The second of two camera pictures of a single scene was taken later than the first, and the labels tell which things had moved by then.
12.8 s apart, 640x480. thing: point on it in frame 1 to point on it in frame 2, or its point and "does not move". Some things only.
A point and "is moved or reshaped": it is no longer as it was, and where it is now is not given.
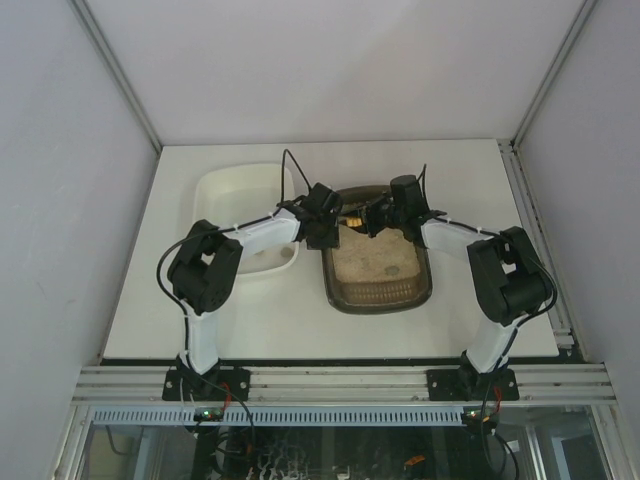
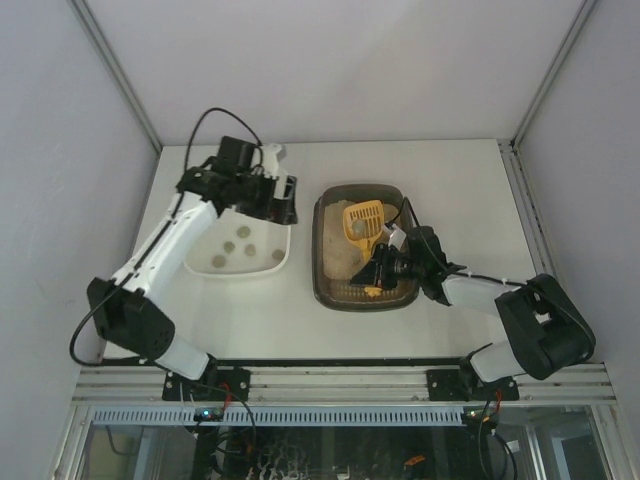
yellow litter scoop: x=354 y=221 is moved or reshaped
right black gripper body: x=376 y=221 to x=378 y=267
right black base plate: x=472 y=385 does not move
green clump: x=287 y=252 is moved or reshaped
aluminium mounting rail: x=573 y=384 does not move
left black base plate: x=217 y=385 does not move
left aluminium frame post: x=83 y=14 does not move
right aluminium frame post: x=562 y=58 does not move
